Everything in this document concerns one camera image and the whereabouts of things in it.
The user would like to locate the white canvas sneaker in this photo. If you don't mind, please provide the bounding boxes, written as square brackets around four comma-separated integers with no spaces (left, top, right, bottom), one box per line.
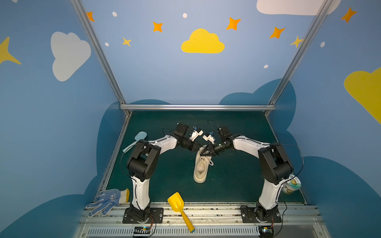
[193,151,209,183]

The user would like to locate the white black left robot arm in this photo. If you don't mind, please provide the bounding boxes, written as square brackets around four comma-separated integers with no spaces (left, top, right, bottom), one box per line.
[126,135,201,223]

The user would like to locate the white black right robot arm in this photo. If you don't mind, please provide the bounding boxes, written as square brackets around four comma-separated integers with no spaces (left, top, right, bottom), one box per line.
[200,134,294,223]

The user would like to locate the light blue toy spatula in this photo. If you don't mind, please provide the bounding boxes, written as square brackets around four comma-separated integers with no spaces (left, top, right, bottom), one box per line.
[123,131,147,154]

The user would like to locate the yellow toy shovel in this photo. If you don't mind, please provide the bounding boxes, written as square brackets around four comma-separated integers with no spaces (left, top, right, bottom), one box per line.
[167,192,195,233]

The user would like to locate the back horizontal aluminium bar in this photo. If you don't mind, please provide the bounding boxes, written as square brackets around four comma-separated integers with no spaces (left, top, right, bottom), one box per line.
[120,104,276,111]

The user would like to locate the round tin can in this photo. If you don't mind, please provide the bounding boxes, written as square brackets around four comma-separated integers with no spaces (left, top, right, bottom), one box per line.
[281,175,301,194]

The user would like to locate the right green circuit board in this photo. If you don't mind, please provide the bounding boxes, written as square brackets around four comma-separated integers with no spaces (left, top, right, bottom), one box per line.
[259,226,274,238]

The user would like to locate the green circuit board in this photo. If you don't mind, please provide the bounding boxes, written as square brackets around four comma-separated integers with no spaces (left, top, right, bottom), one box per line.
[132,226,151,238]
[259,226,274,238]

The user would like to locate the blue dotted work glove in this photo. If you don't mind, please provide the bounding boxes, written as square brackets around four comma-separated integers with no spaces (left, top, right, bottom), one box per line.
[85,188,130,217]

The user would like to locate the left green circuit board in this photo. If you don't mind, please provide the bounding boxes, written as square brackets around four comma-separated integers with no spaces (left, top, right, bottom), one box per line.
[132,226,151,238]

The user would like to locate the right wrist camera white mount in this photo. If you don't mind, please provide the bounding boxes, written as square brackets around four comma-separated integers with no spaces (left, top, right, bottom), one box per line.
[202,126,233,144]

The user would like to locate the right side aluminium floor rail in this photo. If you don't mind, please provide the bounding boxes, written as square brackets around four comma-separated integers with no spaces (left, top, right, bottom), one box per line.
[265,116,305,205]

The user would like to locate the aluminium floor rail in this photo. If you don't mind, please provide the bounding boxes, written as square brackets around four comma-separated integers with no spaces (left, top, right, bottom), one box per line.
[96,113,131,195]
[265,116,305,205]

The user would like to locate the left side aluminium floor rail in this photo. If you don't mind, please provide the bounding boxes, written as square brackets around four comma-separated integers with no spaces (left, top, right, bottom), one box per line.
[96,113,131,195]

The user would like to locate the right aluminium frame post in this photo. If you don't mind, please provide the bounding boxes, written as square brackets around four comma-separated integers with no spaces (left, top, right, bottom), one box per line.
[268,0,334,107]

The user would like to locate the aluminium frame post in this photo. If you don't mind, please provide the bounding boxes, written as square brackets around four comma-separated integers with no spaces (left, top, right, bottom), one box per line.
[70,0,126,104]
[268,0,334,107]

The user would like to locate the aluminium front rail platform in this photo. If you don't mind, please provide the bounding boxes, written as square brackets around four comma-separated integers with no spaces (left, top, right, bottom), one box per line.
[74,202,330,238]

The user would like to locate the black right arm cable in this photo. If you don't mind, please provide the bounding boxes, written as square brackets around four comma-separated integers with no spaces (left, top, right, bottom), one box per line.
[276,143,304,185]

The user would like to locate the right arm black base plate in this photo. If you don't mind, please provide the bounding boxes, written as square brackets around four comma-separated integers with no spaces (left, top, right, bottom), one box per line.
[240,206,282,223]

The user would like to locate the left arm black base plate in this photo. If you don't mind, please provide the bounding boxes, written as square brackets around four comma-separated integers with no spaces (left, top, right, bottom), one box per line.
[122,207,164,224]

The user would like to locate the left aluminium frame post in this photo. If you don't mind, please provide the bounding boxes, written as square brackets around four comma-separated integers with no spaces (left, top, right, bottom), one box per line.
[70,0,126,104]

